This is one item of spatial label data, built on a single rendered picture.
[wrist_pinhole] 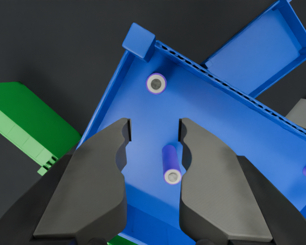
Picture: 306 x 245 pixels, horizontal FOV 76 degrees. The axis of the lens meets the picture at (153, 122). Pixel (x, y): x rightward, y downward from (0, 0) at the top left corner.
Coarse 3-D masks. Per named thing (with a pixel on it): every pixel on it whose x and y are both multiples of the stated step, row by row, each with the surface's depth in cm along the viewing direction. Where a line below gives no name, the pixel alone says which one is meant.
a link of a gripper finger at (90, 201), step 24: (120, 120) 12; (96, 144) 10; (120, 144) 10; (72, 168) 8; (96, 168) 8; (120, 168) 10; (72, 192) 7; (96, 192) 7; (120, 192) 7; (48, 216) 6; (72, 216) 6; (96, 216) 6; (120, 216) 7
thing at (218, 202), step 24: (192, 144) 10; (216, 144) 10; (192, 168) 8; (216, 168) 8; (240, 168) 8; (192, 192) 7; (216, 192) 7; (240, 192) 7; (192, 216) 7; (216, 216) 6; (240, 216) 6; (216, 240) 6; (240, 240) 6; (264, 240) 6
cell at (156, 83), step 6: (156, 72) 20; (150, 78) 17; (156, 78) 17; (162, 78) 17; (150, 84) 17; (156, 84) 17; (162, 84) 17; (150, 90) 17; (156, 90) 17; (162, 90) 17
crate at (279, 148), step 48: (144, 48) 15; (144, 96) 23; (192, 96) 23; (240, 96) 18; (144, 144) 25; (240, 144) 25; (288, 144) 24; (144, 192) 27; (288, 192) 26; (144, 240) 23; (192, 240) 27
